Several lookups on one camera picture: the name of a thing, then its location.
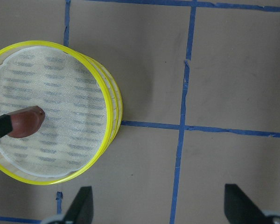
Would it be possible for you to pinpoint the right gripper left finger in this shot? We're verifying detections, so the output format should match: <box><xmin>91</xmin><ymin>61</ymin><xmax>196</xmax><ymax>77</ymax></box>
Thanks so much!
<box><xmin>62</xmin><ymin>186</ymin><xmax>94</xmax><ymax>224</ymax></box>

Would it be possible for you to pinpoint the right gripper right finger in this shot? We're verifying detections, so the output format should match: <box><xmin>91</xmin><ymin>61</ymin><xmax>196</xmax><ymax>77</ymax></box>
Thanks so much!
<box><xmin>224</xmin><ymin>184</ymin><xmax>266</xmax><ymax>224</ymax></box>

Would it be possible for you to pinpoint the yellow steamer layer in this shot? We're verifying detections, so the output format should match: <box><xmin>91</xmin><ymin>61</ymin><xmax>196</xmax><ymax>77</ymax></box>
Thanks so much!
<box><xmin>81</xmin><ymin>54</ymin><xmax>123</xmax><ymax>146</ymax></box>
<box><xmin>0</xmin><ymin>41</ymin><xmax>113</xmax><ymax>185</ymax></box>

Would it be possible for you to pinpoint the brown bun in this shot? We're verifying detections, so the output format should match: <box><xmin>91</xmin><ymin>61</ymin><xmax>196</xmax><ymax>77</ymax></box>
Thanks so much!
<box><xmin>8</xmin><ymin>106</ymin><xmax>45</xmax><ymax>138</ymax></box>

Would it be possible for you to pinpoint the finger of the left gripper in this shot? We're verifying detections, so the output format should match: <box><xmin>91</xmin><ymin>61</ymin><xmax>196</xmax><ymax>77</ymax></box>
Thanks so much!
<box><xmin>0</xmin><ymin>114</ymin><xmax>13</xmax><ymax>138</ymax></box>

